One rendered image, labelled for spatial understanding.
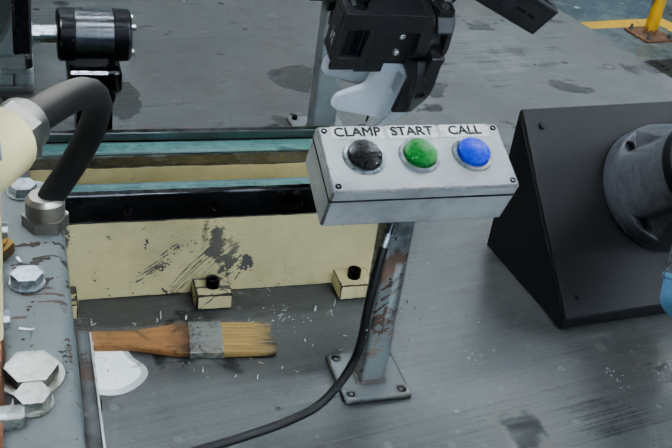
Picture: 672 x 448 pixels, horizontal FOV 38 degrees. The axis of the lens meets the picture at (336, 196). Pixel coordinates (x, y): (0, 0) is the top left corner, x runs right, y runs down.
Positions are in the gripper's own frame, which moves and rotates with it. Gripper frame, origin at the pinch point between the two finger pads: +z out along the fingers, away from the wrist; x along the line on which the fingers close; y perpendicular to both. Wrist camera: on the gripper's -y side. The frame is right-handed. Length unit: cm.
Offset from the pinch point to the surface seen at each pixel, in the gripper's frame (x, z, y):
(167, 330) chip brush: 0.1, 33.8, 13.7
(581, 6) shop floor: -263, 234, -235
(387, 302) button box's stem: 5.8, 20.9, -5.0
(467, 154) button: 0.6, 5.0, -9.1
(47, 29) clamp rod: -33.2, 24.7, 23.9
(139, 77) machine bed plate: -58, 59, 9
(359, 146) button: -0.5, 5.0, 0.5
